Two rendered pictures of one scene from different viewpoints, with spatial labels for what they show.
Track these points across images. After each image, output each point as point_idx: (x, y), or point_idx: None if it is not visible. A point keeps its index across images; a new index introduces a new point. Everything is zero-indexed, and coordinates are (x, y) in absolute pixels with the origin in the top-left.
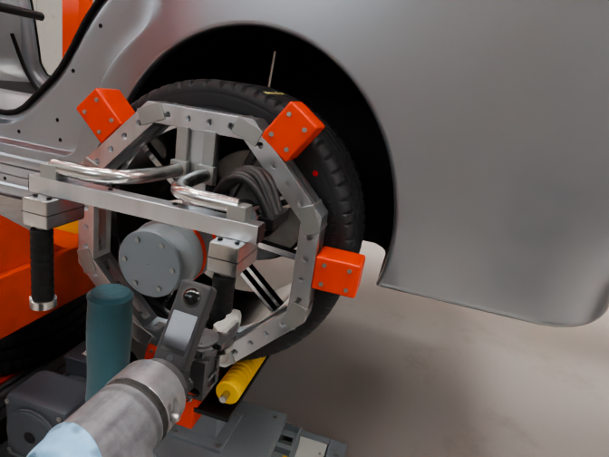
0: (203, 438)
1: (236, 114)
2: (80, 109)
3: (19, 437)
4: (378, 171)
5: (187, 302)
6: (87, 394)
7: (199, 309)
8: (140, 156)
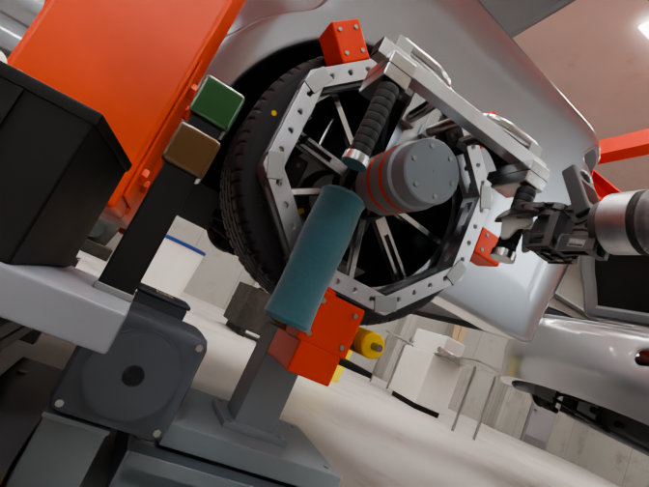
0: (262, 431)
1: None
2: (335, 24)
3: (110, 375)
4: (386, 217)
5: (587, 178)
6: (287, 305)
7: (593, 186)
8: (324, 100)
